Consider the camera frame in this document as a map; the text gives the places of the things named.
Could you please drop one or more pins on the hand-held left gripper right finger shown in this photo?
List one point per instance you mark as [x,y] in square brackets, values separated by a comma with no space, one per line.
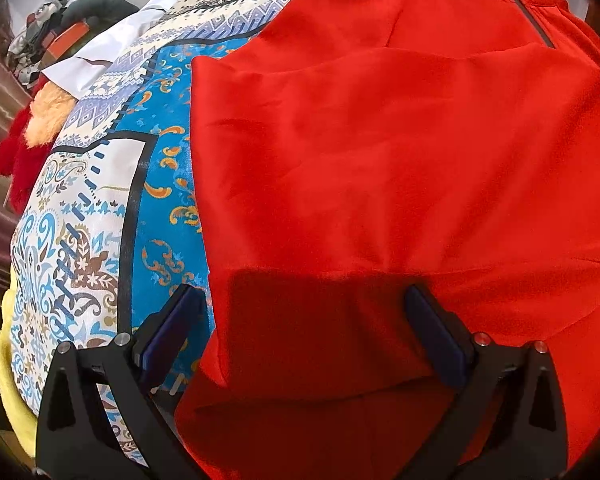
[437,335]

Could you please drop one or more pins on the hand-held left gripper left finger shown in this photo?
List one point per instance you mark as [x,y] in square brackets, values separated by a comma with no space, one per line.
[167,332]

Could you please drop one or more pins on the red jacket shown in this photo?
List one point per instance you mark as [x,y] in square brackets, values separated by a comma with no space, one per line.
[380,160]

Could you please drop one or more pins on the patterned blue white bedspread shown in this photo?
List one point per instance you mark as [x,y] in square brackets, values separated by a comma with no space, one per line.
[165,210]

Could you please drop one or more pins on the yellow fuzzy blanket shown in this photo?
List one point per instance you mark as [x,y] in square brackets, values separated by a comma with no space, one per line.
[10,385]

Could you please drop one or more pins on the red fuzzy plush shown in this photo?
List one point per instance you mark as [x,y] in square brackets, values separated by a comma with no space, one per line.
[20,170]

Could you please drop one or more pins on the peach fuzzy plush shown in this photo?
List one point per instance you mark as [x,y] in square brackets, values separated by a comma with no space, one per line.
[50,115]

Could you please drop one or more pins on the white cloth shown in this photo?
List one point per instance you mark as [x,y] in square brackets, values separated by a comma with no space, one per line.
[110,45]

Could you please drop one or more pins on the printed cloth pile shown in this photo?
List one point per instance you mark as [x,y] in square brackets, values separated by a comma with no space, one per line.
[25,55]

